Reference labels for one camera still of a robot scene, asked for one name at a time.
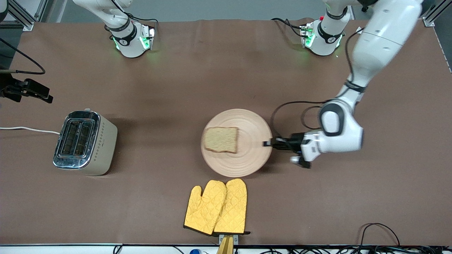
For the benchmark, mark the slice of toast bread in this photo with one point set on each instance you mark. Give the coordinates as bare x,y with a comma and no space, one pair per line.
221,139

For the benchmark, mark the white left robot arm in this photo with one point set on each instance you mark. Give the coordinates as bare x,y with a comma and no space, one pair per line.
378,42

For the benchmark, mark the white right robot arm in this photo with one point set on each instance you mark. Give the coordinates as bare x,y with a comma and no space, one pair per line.
129,42

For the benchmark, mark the table cover sheet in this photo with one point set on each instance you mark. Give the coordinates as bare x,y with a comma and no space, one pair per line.
159,88

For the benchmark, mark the aluminium frame profile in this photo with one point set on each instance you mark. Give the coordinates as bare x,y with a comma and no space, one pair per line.
26,21
432,17

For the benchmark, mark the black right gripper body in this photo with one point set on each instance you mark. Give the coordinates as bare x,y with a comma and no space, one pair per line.
10,88

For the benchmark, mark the small grey metal bracket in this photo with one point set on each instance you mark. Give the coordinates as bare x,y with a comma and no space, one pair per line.
236,239

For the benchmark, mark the yellow quilted oven mitt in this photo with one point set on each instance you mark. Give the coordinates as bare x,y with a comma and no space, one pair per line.
204,211
235,208

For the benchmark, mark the small blue round object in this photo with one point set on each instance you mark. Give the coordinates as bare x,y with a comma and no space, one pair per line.
195,252

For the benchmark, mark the beige and chrome toaster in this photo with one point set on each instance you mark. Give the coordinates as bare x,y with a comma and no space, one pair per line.
102,148

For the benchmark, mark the round light wooden plate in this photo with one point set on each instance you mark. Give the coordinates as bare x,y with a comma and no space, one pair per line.
247,158

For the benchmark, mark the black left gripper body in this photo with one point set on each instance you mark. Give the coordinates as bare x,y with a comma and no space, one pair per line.
293,140

